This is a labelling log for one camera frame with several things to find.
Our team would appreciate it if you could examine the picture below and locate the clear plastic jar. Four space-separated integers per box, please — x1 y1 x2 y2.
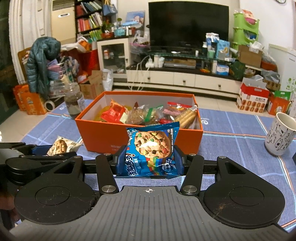
64 82 85 119

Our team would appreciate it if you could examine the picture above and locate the white patterned cup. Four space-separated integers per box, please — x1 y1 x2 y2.
264 112 296 156

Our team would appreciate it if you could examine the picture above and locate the red white gift box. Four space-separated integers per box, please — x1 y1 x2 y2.
236 83 270 113

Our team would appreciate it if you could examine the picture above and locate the orange green gift box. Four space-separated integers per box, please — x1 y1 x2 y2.
267 90 291 115

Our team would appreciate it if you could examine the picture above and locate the clear bread snack packet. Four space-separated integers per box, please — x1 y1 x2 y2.
93 105 132 122

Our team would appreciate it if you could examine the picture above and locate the white small fridge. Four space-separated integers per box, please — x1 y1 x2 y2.
268 44 296 92

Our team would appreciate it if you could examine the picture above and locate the orange cardboard box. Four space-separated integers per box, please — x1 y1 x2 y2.
74 90 204 156

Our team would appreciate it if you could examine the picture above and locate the red yellow biscuit packet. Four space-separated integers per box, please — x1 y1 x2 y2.
175 105 198 128

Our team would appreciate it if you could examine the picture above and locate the white cookie snack packet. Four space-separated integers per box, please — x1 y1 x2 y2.
47 136 81 156

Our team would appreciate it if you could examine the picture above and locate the black flat screen television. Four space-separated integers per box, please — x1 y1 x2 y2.
149 1 229 48

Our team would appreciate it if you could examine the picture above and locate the blue chocolate chip cookie packet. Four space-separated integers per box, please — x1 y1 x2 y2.
116 122 183 178

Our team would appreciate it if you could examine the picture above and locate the white glass door cabinet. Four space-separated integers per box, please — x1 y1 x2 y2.
97 37 131 79

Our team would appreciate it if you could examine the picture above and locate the green plastic storage rack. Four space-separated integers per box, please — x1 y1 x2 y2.
232 12 259 50

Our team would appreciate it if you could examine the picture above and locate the white air conditioner unit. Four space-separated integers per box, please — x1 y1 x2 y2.
51 0 76 45

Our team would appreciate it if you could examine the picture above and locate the white tv stand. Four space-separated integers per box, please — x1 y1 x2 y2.
126 61 241 98

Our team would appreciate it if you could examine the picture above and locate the brown cardboard box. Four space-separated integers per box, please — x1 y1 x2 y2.
238 45 263 68

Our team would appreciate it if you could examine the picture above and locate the black rectangular block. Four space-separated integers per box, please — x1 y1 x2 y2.
292 153 296 165

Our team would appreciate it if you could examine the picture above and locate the red brown snack packet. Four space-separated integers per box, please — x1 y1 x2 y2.
159 102 192 124

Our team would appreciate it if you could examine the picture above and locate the dark green puffer jacket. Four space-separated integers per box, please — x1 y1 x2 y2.
27 37 61 99

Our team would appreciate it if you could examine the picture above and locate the dark bookshelf with books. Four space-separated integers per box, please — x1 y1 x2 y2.
74 0 103 37

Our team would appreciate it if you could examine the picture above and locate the clear brown pastry packet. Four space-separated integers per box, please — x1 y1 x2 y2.
125 102 164 126

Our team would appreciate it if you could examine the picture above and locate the orange carton on floor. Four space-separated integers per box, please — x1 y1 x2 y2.
13 84 47 115

